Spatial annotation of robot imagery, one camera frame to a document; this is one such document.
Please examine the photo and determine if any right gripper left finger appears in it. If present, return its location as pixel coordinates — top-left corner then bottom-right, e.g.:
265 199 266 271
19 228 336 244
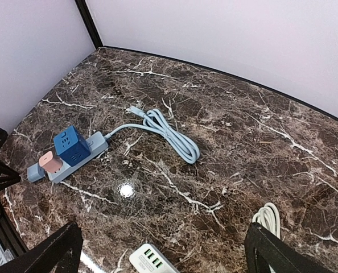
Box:
0 221 83 273

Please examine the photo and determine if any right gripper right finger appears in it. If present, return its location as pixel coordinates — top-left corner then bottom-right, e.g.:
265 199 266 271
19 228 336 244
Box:
244 222 332 273

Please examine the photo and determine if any light blue plug adapter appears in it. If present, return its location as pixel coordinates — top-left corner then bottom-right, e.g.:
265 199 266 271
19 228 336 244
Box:
27 163 45 183

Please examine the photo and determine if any pink plug adapter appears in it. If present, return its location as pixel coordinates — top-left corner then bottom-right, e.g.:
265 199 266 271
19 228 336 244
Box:
39 151 63 173

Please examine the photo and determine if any blue cube socket adapter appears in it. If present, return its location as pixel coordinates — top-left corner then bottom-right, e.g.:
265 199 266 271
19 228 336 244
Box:
53 126 91 167

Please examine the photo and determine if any white power strip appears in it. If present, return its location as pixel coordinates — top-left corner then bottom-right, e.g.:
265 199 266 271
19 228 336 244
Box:
129 243 180 273

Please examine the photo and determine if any light blue power strip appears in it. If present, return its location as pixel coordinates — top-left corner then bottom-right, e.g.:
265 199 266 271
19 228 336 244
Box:
47 131 109 184

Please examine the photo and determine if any black front rail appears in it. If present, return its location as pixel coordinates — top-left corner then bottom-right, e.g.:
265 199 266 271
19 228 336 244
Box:
0 201 28 258

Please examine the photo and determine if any light blue power cable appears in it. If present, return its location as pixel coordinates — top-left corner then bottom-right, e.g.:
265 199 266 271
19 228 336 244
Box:
105 105 201 165

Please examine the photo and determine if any left black frame post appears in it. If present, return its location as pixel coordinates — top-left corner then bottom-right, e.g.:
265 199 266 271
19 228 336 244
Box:
75 0 104 49

